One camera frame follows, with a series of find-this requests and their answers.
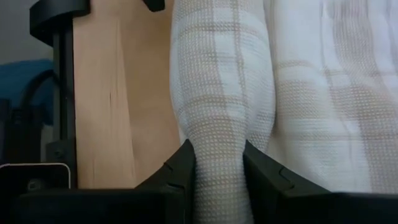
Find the white beige plaid towel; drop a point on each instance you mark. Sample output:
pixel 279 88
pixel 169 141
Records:
pixel 311 93

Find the person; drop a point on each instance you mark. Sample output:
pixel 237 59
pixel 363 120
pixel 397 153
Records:
pixel 18 81

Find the black metal table frame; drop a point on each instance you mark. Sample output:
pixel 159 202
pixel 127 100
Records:
pixel 65 93

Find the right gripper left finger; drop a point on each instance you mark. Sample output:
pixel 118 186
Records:
pixel 109 207

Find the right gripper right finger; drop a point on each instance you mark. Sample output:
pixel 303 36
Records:
pixel 326 208

